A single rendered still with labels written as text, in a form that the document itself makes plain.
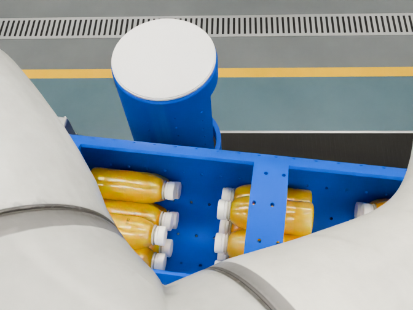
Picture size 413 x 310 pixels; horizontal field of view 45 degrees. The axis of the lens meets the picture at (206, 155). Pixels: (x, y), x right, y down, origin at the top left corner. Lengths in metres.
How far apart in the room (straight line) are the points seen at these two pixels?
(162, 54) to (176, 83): 0.11
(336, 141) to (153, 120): 1.11
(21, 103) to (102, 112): 2.33
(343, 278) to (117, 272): 0.09
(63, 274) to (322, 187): 0.98
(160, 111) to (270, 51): 1.51
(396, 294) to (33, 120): 0.17
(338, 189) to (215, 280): 0.94
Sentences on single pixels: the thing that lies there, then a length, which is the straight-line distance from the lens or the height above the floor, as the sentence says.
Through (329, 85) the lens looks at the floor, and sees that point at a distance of 2.62.
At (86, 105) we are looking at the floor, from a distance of 2.61.
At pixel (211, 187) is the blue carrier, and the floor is 1.01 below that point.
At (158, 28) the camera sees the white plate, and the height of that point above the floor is 1.04.
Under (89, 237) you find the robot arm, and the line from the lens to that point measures 0.19.
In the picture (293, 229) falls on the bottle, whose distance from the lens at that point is 0.96.
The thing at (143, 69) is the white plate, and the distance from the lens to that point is 1.32.
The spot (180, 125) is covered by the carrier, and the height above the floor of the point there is 0.91.
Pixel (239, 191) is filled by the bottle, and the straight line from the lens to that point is 1.02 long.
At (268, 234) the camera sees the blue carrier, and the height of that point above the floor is 1.22.
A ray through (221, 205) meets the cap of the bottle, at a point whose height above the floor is 1.16.
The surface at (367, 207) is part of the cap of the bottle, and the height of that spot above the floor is 1.11.
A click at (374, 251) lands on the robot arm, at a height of 1.83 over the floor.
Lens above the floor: 2.03
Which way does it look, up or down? 60 degrees down
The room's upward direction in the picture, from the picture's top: 5 degrees counter-clockwise
